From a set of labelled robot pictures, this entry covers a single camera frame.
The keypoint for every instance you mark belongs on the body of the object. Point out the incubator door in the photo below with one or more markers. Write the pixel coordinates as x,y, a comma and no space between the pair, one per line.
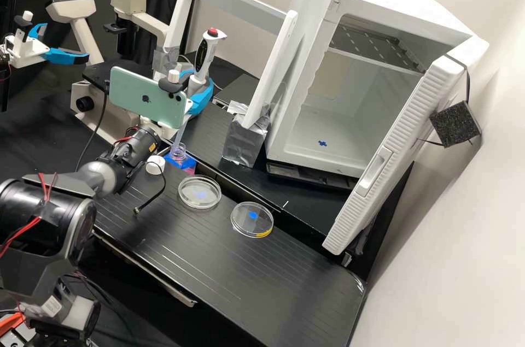
402,150

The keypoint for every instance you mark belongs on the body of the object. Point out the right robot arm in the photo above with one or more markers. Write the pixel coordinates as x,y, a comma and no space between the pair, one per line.
45,207

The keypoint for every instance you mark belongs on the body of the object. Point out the small bottle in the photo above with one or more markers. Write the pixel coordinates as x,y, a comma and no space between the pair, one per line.
179,153

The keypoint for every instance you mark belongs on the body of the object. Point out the pipette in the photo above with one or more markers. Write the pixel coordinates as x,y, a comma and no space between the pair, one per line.
207,56

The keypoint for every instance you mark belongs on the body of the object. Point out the right wrist camera phone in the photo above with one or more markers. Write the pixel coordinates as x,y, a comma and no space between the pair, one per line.
139,97

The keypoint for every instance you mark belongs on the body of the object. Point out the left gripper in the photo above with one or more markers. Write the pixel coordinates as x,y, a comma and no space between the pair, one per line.
26,52

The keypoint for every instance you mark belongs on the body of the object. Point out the white pipette stand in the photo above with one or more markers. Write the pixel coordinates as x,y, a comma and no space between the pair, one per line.
234,7

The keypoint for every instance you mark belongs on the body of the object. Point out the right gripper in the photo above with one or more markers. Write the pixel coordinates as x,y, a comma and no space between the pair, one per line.
188,111

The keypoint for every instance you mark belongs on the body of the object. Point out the black platform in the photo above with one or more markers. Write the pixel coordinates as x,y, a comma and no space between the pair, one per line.
225,277
213,130

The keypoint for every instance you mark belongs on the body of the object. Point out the white cap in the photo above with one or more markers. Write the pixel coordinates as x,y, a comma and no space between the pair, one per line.
155,164

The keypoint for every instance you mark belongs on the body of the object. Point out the petri dish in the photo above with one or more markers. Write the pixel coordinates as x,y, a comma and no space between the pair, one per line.
199,192

